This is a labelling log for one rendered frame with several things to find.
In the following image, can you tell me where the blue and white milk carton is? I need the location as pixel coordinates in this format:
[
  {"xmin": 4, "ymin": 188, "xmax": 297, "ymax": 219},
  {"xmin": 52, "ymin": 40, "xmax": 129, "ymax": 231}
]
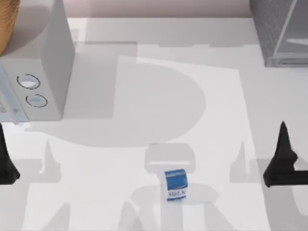
[{"xmin": 164, "ymin": 168, "xmax": 188, "ymax": 202}]

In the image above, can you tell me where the grey cabinet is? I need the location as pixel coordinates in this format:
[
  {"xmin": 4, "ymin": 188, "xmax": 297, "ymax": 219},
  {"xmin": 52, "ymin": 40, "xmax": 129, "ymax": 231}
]
[{"xmin": 248, "ymin": 0, "xmax": 308, "ymax": 68}]

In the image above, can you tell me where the pale microwave oven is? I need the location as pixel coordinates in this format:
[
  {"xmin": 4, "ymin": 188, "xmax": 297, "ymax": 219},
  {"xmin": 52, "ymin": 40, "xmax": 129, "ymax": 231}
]
[{"xmin": 0, "ymin": 0, "xmax": 76, "ymax": 126}]

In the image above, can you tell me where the small microwave knob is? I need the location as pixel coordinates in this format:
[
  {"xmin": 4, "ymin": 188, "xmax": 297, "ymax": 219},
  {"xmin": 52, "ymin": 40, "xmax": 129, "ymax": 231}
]
[{"xmin": 25, "ymin": 93, "xmax": 48, "ymax": 108}]

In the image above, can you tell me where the large microwave knob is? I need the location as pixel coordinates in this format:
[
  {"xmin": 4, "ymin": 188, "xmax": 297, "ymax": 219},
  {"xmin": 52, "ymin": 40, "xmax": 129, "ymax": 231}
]
[{"xmin": 16, "ymin": 73, "xmax": 41, "ymax": 90}]

